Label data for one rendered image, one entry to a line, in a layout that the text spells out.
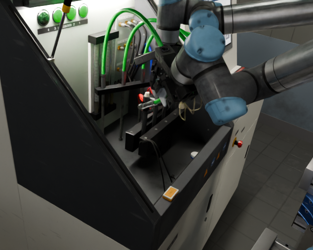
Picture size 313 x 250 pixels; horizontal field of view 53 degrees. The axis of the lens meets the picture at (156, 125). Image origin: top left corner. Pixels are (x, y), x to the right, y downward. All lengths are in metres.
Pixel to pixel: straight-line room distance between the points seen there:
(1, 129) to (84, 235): 0.46
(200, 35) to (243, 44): 2.87
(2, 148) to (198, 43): 0.85
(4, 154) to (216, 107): 0.86
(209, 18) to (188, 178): 0.52
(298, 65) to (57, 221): 0.94
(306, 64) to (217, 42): 0.17
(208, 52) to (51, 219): 0.88
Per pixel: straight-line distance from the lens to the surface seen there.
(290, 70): 0.67
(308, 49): 0.65
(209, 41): 0.63
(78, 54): 1.23
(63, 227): 1.23
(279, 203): 2.63
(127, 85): 1.30
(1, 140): 1.23
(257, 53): 3.45
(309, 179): 1.24
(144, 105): 1.02
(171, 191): 0.99
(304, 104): 3.42
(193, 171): 1.11
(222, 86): 0.63
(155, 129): 1.24
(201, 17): 0.84
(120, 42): 1.42
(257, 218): 2.42
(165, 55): 0.83
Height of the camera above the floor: 1.63
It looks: 31 degrees down
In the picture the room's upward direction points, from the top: 7 degrees clockwise
